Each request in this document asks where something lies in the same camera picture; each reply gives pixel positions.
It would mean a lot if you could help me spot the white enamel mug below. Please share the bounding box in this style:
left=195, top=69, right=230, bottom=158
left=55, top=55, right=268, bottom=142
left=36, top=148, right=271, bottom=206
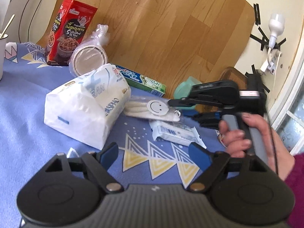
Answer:
left=0, top=14, right=16, bottom=81

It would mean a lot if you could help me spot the toothpaste box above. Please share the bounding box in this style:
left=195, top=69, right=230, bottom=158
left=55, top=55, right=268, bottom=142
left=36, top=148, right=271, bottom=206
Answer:
left=116, top=65, right=166, bottom=97

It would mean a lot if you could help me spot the red cereal box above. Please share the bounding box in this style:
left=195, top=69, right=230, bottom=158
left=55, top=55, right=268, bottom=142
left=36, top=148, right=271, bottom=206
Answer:
left=45, top=0, right=97, bottom=66

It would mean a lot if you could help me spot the white power strip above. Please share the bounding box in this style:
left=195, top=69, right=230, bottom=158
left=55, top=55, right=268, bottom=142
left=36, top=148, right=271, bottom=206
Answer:
left=260, top=13, right=285, bottom=75

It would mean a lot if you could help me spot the smiley face packet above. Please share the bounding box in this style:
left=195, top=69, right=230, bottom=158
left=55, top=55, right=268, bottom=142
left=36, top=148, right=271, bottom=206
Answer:
left=124, top=96, right=181, bottom=122

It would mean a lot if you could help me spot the person right hand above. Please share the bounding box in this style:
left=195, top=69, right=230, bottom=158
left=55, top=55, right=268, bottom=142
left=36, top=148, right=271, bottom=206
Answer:
left=219, top=113, right=295, bottom=180

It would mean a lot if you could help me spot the brown woven chair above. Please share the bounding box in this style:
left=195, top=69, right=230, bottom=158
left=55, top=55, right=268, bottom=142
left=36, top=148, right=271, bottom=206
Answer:
left=219, top=67, right=247, bottom=89

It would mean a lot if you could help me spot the teal plastic mug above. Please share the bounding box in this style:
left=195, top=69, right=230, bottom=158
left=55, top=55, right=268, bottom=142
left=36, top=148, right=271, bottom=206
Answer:
left=174, top=76, right=202, bottom=99

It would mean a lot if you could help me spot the white barcode wipes packet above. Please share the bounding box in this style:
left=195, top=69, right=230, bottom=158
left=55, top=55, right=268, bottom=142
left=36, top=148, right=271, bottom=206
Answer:
left=149, top=120, right=207, bottom=149

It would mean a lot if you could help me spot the blue patterned tablecloth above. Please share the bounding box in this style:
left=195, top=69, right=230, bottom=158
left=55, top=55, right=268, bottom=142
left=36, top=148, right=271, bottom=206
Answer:
left=0, top=41, right=238, bottom=228

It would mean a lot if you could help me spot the stack of plastic cups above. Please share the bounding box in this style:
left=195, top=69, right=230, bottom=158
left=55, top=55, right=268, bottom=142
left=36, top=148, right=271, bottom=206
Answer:
left=69, top=24, right=109, bottom=77

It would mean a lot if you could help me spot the white tissue pack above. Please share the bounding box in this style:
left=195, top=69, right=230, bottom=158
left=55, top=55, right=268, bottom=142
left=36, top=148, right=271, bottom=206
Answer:
left=44, top=63, right=131, bottom=150

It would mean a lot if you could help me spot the black wall cable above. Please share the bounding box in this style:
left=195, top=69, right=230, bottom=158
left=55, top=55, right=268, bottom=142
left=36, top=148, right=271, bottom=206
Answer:
left=17, top=0, right=48, bottom=43

